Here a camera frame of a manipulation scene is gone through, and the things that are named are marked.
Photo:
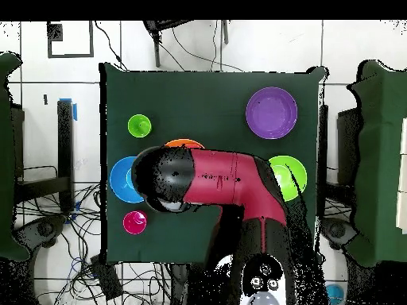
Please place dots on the purple bowl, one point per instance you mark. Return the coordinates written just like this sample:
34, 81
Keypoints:
271, 113

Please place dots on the blue cup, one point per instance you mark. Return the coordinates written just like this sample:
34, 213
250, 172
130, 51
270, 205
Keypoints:
335, 294

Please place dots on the light blue bowl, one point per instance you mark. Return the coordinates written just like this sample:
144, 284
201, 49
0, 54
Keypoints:
119, 181

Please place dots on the green cloth side table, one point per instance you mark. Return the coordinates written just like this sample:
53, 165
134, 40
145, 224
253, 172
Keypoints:
6, 159
378, 159

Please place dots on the dark green tablecloth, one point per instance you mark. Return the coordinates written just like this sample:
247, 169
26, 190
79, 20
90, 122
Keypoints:
190, 95

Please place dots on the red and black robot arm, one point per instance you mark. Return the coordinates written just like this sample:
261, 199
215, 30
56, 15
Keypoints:
222, 181

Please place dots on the black table frame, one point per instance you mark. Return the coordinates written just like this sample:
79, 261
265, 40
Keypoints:
65, 143
348, 143

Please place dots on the large yellow-orange bowl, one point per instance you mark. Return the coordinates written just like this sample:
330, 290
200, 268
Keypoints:
182, 143

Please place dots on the red cup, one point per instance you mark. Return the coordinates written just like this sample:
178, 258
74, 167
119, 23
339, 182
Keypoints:
133, 224

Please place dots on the green cup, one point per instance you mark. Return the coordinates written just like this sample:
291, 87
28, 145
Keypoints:
140, 128

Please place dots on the green bowl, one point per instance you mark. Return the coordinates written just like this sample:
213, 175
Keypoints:
299, 168

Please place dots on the black floor frame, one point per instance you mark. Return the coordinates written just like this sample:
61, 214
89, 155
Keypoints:
54, 31

